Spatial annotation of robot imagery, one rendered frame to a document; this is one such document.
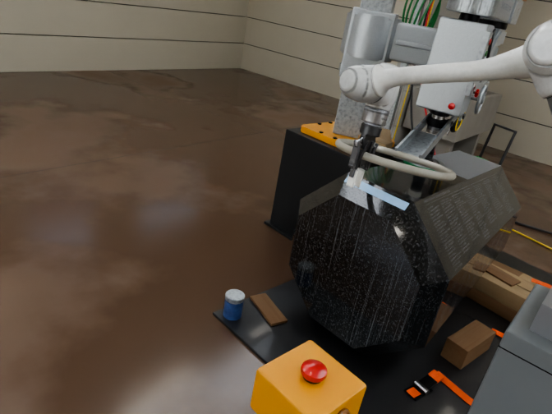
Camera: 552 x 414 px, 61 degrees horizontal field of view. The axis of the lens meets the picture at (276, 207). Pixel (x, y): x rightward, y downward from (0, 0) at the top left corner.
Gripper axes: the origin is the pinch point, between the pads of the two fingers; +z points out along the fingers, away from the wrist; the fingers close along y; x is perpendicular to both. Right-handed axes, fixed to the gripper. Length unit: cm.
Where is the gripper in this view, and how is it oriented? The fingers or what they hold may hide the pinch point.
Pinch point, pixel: (355, 177)
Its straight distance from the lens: 175.7
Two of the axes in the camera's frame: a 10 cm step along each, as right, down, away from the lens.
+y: 6.7, -0.3, 7.4
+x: -6.9, -3.7, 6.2
